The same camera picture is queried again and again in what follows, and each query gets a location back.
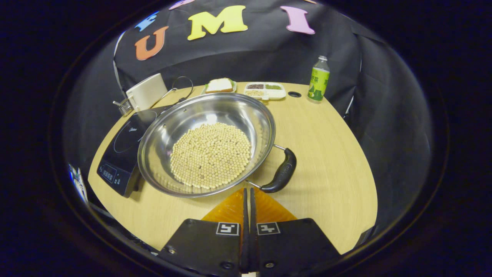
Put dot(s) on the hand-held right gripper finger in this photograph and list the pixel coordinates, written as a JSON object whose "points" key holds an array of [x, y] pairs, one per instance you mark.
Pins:
{"points": [[245, 246], [253, 246]]}

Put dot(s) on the heap of soybeans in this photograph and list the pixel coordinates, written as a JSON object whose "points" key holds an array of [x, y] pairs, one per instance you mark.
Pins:
{"points": [[211, 154]]}

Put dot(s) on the stainless steel pot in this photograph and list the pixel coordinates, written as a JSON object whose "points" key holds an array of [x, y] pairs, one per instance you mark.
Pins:
{"points": [[173, 119]]}

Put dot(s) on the black induction cooktop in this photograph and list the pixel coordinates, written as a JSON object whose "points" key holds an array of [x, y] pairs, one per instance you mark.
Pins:
{"points": [[119, 154]]}

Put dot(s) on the white divided grain dish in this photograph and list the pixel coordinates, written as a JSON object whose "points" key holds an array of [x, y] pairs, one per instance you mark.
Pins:
{"points": [[278, 93]]}

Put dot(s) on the black table grommet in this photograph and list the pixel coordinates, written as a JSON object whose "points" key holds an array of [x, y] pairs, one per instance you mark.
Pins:
{"points": [[294, 94]]}

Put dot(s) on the white sandwich plate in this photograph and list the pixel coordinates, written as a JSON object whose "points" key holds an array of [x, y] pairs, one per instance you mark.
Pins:
{"points": [[234, 87]]}

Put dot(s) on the white bread sandwich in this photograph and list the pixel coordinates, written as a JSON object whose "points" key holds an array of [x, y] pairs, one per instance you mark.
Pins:
{"points": [[219, 84]]}

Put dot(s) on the green tea bottle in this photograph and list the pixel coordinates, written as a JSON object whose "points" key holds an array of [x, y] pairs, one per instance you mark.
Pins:
{"points": [[318, 82]]}

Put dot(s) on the white toaster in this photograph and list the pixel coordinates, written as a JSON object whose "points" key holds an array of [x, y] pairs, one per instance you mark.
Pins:
{"points": [[146, 92]]}

